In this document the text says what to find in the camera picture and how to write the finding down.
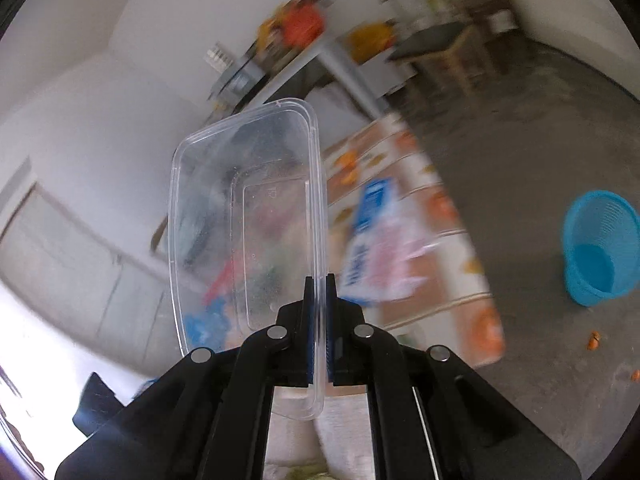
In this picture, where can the pink plastic wrapper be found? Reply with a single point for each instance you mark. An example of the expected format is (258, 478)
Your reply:
(414, 241)

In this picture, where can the blue white milk carton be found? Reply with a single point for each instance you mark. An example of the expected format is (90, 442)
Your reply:
(370, 204)

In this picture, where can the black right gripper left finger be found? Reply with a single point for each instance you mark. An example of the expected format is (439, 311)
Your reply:
(206, 418)

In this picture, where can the wooden stool black seat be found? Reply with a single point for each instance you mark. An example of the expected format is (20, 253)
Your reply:
(442, 44)

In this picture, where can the white shelf table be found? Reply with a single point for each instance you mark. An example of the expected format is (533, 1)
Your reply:
(243, 85)

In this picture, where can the clear plastic food container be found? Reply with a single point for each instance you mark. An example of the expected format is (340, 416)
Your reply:
(247, 234)

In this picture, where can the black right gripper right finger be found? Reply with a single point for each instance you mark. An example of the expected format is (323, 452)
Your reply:
(430, 415)

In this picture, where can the blue plastic waste basket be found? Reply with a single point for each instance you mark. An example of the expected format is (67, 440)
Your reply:
(600, 242)

